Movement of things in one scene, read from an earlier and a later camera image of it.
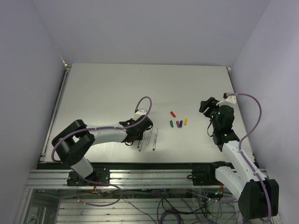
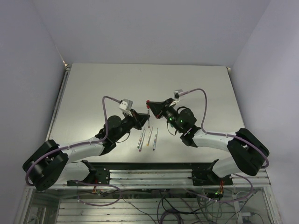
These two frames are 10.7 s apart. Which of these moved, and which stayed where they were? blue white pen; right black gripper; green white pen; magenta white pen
Moved: right black gripper
Stayed: green white pen; magenta white pen; blue white pen
